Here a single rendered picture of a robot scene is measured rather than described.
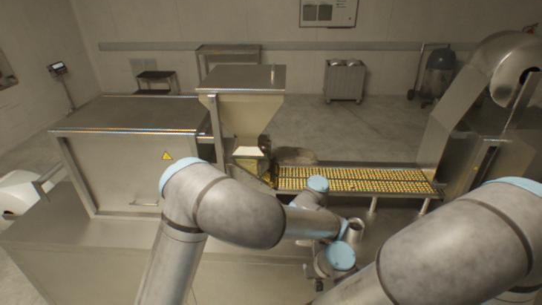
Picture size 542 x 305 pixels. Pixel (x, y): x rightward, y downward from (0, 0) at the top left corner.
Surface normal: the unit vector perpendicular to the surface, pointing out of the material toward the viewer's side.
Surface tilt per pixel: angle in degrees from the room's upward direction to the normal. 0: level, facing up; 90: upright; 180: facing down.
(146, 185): 90
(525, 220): 25
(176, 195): 61
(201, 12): 90
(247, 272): 90
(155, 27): 90
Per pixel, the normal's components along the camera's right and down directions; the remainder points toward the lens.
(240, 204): 0.32, -0.47
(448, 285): -0.42, 0.01
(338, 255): 0.13, -0.66
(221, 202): 0.03, -0.43
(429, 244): -0.71, -0.52
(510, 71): -0.07, 0.51
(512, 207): 0.02, -0.82
